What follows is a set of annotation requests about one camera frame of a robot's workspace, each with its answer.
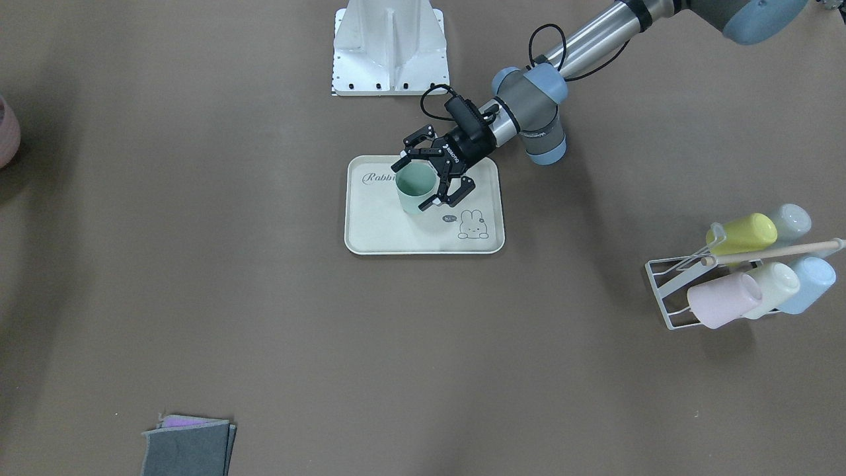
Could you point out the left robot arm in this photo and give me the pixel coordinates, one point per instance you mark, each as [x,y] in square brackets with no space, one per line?
[525,102]

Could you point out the grey cup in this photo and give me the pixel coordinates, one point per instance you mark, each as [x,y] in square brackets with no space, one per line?
[791,221]

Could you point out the cream rabbit tray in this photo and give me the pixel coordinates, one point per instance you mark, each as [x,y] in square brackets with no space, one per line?
[376,224]

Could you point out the pink bowl with ice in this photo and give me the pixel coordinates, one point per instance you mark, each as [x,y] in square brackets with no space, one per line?
[10,133]

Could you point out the yellow cup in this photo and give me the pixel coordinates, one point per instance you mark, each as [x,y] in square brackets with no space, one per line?
[748,234]

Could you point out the green cup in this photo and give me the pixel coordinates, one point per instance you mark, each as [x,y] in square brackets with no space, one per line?
[415,183]

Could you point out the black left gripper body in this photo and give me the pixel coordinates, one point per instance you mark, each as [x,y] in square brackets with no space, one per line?
[468,149]

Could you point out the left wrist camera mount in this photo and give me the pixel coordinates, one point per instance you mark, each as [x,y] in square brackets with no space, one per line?
[472,122]

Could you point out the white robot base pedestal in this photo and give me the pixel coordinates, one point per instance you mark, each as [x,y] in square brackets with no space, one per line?
[388,48]

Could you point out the cream white cup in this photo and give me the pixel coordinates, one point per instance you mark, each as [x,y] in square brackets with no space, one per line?
[777,282]

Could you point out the white wire cup rack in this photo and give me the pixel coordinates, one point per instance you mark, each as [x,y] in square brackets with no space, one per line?
[669,278]

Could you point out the pink cup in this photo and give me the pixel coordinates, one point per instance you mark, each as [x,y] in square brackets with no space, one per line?
[724,299]

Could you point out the grey folded cloth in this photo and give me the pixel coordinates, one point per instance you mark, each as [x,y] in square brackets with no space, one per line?
[189,445]

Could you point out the light blue cup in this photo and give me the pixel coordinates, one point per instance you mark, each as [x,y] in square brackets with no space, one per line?
[816,277]

